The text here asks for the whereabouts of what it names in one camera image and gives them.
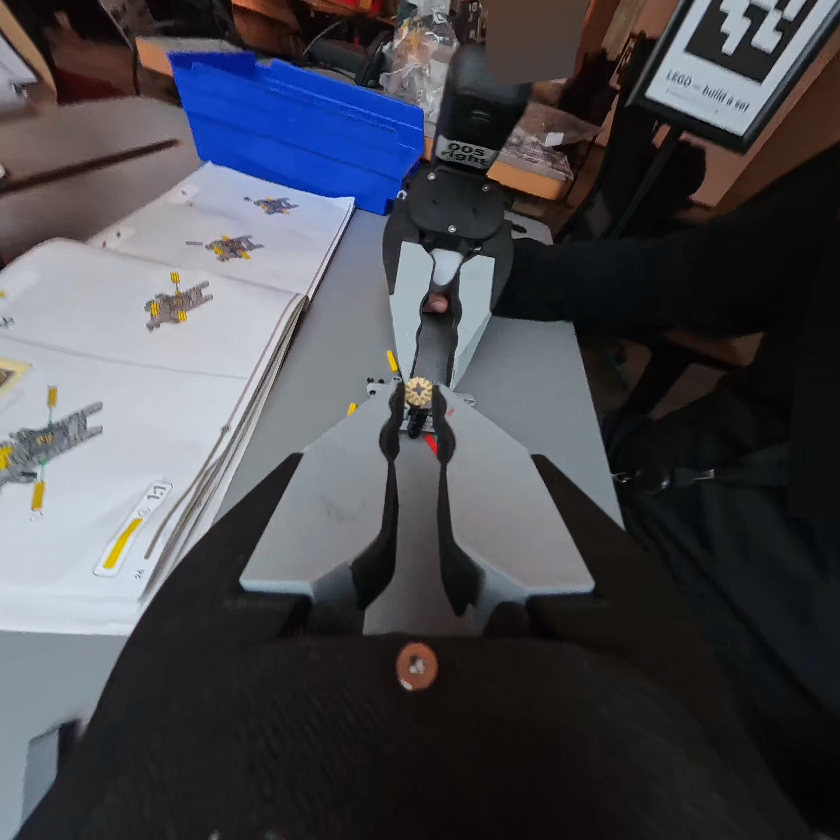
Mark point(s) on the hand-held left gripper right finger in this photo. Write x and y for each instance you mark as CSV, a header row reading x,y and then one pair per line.
x,y
512,518

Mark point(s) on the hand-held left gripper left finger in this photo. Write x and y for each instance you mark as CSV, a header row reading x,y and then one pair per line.
x,y
315,512

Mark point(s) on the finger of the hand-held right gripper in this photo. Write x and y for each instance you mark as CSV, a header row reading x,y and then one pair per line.
x,y
408,295
476,308

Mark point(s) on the grey lego assembly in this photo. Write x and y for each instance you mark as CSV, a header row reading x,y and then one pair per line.
x,y
377,387

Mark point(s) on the tan lego gear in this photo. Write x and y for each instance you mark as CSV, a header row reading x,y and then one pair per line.
x,y
418,392

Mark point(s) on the black lego axle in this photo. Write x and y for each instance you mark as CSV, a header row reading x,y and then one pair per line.
x,y
415,425

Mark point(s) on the person's right forearm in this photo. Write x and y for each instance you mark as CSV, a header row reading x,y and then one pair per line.
x,y
656,275

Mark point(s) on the yellow lego axle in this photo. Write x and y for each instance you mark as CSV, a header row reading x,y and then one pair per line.
x,y
392,362

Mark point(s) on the red lego piece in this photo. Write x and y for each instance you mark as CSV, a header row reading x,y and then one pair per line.
x,y
430,445

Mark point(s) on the person's right hand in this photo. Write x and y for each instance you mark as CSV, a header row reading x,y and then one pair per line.
x,y
436,304

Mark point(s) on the brown cardboard box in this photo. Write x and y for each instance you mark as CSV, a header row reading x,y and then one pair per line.
x,y
531,180

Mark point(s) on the clear plastic bag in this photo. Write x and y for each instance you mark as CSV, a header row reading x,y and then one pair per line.
x,y
420,59
551,141

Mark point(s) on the blue plastic bin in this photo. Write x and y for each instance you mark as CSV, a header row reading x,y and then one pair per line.
x,y
295,131

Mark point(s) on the white instruction booklet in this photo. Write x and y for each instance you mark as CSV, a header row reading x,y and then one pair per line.
x,y
164,394

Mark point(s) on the black sign stand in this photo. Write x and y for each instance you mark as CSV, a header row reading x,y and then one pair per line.
x,y
646,180

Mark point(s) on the black framed sign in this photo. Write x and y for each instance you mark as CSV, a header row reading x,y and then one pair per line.
x,y
722,79

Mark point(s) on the dark rod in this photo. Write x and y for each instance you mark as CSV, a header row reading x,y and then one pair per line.
x,y
98,164

